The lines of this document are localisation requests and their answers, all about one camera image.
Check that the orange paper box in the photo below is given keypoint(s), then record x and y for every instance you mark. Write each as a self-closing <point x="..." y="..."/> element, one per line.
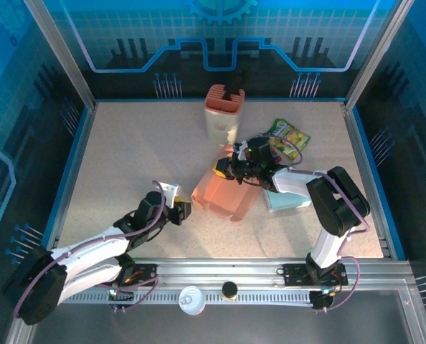
<point x="220" y="200"/>

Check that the light blue paper box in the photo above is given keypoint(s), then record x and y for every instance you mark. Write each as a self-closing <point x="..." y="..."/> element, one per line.
<point x="288" y="204"/>

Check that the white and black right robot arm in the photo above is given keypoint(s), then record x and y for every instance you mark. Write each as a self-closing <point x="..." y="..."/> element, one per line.
<point x="327" y="247"/>

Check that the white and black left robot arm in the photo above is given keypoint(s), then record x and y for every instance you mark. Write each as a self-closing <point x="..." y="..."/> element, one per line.
<point x="84" y="258"/>

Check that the cream knife block orange top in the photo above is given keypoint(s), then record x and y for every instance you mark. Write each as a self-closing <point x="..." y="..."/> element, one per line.
<point x="218" y="122"/>

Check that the yellow green candy bag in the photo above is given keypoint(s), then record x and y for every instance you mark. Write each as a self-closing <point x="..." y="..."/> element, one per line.
<point x="292" y="138"/>

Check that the white round lid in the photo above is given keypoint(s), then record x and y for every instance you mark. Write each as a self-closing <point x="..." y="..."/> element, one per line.
<point x="191" y="301"/>

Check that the black round knob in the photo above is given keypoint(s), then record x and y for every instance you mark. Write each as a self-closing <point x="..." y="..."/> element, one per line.
<point x="229" y="288"/>

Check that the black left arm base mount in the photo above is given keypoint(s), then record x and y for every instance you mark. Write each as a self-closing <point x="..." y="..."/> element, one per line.
<point x="145" y="274"/>

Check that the aluminium mounting rail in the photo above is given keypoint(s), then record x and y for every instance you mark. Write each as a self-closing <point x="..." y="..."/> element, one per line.
<point x="216" y="268"/>

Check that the aluminium side rail blue trim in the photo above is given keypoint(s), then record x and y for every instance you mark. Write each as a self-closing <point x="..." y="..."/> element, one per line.
<point x="366" y="179"/>
<point x="70" y="179"/>

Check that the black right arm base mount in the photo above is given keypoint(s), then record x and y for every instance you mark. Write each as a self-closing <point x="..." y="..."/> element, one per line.
<point x="295" y="274"/>

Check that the aluminium frame post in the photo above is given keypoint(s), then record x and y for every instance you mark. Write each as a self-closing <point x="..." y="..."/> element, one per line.
<point x="62" y="53"/>
<point x="377" y="53"/>

